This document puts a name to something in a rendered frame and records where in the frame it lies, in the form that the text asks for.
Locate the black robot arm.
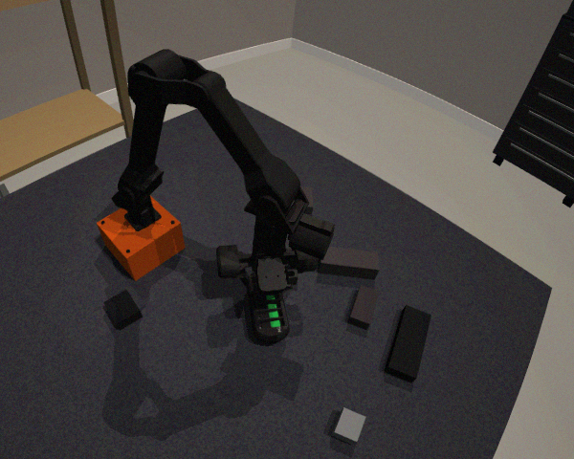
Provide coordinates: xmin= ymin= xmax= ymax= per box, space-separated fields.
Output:
xmin=111 ymin=49 xmax=335 ymax=295

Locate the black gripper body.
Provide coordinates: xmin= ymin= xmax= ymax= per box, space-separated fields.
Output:
xmin=216 ymin=235 xmax=318 ymax=278

